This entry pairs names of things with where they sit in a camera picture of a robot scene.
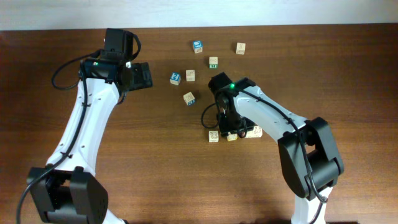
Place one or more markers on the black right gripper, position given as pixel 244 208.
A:
pixel 247 124

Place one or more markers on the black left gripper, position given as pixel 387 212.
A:
pixel 141 77

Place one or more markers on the wooden block letter L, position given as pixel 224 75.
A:
pixel 232 137

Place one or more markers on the wooden block letter J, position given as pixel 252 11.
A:
pixel 249 134

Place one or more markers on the wooden block letter H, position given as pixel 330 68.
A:
pixel 257 132

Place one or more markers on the wooden block snail picture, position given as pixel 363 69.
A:
pixel 213 136

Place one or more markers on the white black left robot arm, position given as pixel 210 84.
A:
pixel 66 189

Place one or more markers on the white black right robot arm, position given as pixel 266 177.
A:
pixel 309 157

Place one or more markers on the wooden block blue number 2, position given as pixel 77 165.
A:
pixel 175 78

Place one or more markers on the wooden block letter M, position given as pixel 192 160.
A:
pixel 189 98

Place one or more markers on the wooden block fox picture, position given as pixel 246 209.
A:
pixel 190 75

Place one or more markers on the wooden block green side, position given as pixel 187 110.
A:
pixel 213 62

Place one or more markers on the blue top wooden block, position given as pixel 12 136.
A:
pixel 197 46

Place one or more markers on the plain wooden block far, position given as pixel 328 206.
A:
pixel 240 48

